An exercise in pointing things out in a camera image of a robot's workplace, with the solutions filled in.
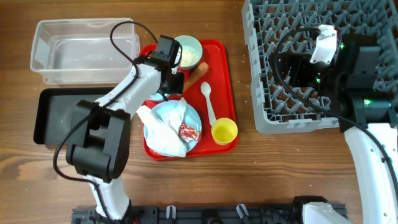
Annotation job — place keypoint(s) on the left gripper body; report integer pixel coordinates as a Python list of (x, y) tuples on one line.
[(176, 83)]

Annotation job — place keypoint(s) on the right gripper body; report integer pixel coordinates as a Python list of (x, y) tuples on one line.
[(292, 70)]

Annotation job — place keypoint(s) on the white rice pile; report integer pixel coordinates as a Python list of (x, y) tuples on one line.
[(189, 57)]

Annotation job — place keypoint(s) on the green bowl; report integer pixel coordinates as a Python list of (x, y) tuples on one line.
[(186, 40)]

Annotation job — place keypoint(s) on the orange carrot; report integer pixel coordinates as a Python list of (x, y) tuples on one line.
[(200, 70)]

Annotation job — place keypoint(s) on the light blue bowl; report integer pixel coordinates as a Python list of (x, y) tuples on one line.
[(158, 97)]

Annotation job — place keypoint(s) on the red strawberry wrapper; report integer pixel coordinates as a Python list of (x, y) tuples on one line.
[(188, 133)]

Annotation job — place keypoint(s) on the white napkin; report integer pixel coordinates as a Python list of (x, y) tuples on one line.
[(162, 136)]

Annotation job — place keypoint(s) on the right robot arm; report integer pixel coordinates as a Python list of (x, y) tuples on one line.
[(344, 70)]

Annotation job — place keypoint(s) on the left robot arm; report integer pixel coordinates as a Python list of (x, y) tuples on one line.
[(98, 142)]

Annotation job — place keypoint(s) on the grey dishwasher rack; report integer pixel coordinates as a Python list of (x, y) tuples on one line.
[(265, 22)]

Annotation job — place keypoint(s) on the red serving tray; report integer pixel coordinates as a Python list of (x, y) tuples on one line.
[(221, 96)]

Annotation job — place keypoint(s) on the white plastic spoon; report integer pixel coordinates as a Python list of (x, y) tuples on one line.
[(206, 90)]

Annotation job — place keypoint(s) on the light blue plate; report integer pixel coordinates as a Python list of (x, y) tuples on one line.
[(191, 118)]

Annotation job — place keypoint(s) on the clear plastic bin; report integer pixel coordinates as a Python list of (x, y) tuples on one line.
[(84, 51)]

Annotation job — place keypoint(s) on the yellow cup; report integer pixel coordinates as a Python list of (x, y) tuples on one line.
[(224, 131)]

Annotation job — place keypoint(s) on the black tray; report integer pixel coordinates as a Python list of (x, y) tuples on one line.
[(55, 110)]

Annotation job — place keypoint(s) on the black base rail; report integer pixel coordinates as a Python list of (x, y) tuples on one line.
[(282, 213)]

